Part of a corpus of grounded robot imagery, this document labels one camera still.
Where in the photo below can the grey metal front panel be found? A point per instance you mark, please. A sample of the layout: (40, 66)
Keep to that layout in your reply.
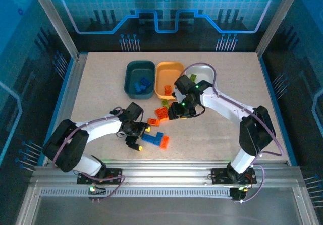
(164, 210)

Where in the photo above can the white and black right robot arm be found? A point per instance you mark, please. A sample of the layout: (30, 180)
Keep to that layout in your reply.
(222, 104)

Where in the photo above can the aluminium frame post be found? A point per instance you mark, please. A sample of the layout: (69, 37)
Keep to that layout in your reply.
(273, 20)
(55, 20)

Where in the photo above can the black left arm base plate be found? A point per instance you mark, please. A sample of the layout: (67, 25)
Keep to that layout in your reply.
(116, 175)

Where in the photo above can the long blue lego brick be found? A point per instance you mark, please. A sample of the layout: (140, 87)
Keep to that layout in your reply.
(148, 138)

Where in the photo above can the orange lego brick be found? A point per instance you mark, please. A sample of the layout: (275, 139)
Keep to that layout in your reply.
(168, 93)
(173, 105)
(164, 142)
(154, 121)
(167, 87)

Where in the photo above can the orange plastic container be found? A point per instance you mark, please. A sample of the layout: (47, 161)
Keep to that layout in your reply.
(166, 75)

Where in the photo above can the large orange lego plate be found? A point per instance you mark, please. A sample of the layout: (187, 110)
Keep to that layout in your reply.
(161, 112)

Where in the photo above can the left aluminium frame post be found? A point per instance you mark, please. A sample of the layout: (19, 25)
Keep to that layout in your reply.
(55, 20)

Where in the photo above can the right aluminium frame post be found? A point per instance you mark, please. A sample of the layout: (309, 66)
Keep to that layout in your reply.
(273, 20)

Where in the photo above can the aluminium front frame rail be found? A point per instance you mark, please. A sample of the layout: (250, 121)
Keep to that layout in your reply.
(164, 172)

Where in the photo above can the aluminium side frame rail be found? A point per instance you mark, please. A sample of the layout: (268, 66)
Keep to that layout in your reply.
(66, 96)

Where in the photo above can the dark teal plastic container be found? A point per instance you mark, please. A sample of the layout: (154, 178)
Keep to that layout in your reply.
(132, 69)

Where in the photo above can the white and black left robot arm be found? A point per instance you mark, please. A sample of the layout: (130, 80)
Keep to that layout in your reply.
(101, 129)

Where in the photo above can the white plastic container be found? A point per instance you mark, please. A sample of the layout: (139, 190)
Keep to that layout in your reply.
(202, 72)

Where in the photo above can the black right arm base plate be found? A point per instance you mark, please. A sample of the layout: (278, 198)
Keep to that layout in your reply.
(219, 175)

